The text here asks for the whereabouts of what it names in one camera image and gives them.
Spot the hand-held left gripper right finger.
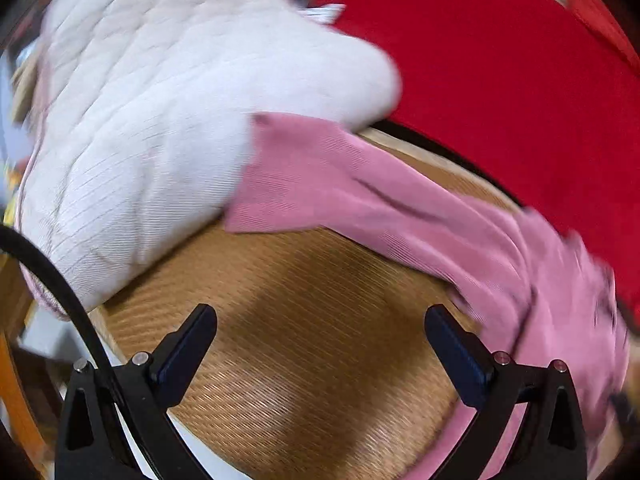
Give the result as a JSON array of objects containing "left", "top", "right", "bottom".
[{"left": 424, "top": 304, "right": 588, "bottom": 480}]

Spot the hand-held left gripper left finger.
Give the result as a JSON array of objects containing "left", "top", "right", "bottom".
[{"left": 54, "top": 303, "right": 218, "bottom": 480}]

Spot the woven straw mat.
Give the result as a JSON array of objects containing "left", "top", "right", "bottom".
[{"left": 90, "top": 127, "right": 531, "bottom": 480}]

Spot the red blanket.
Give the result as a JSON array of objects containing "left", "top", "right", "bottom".
[{"left": 310, "top": 0, "right": 640, "bottom": 331}]

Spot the orange wooden frame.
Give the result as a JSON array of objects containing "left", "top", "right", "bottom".
[{"left": 0, "top": 255, "right": 56, "bottom": 480}]

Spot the white knit sweater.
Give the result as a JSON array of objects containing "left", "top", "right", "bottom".
[{"left": 15, "top": 0, "right": 403, "bottom": 321}]

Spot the pink corduroy garment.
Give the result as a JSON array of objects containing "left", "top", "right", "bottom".
[{"left": 222, "top": 112, "right": 633, "bottom": 480}]

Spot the black braided cable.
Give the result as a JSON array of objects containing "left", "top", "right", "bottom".
[{"left": 0, "top": 224, "right": 126, "bottom": 411}]

